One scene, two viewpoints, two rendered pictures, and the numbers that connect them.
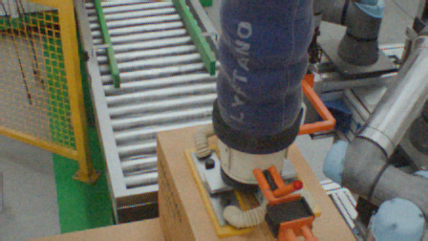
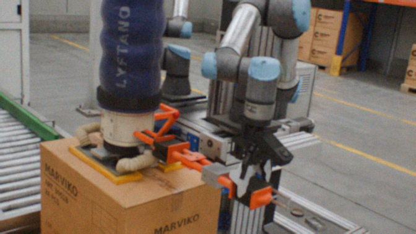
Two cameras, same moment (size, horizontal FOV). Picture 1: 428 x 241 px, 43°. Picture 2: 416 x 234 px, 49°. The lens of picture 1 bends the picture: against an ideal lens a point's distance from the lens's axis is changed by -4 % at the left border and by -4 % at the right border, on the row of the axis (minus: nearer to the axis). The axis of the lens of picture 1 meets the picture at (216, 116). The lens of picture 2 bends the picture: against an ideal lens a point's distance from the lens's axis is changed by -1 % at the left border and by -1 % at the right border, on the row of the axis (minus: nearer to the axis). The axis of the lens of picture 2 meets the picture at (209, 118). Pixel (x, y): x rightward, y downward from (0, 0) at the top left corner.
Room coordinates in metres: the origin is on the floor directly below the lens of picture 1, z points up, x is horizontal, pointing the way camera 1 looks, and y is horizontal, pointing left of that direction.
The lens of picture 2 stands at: (-0.39, 0.30, 1.61)
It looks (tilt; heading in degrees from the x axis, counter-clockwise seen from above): 17 degrees down; 335
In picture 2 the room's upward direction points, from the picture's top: 6 degrees clockwise
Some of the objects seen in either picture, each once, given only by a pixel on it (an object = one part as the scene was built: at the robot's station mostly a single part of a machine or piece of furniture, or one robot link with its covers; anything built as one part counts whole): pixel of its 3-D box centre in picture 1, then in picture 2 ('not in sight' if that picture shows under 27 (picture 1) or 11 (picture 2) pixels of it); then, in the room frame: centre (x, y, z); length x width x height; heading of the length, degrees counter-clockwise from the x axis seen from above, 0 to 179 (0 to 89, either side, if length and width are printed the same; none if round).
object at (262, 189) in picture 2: not in sight; (250, 192); (0.57, -0.29, 1.07); 0.08 x 0.07 x 0.05; 19
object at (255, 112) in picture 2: not in sight; (257, 110); (0.59, -0.29, 1.29); 0.08 x 0.08 x 0.05
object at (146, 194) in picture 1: (207, 184); (77, 204); (1.50, 0.02, 0.58); 0.70 x 0.03 x 0.06; 108
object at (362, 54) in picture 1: (359, 42); (176, 82); (1.72, -0.49, 1.09); 0.15 x 0.15 x 0.10
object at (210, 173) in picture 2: not in sight; (216, 175); (0.70, -0.25, 1.07); 0.07 x 0.07 x 0.04; 19
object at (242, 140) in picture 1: (258, 115); (130, 94); (1.14, -0.10, 1.19); 0.23 x 0.23 x 0.04
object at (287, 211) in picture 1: (288, 216); (171, 148); (0.90, -0.18, 1.07); 0.10 x 0.08 x 0.06; 109
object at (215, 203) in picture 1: (217, 184); (103, 157); (1.11, -0.01, 0.97); 0.34 x 0.10 x 0.05; 19
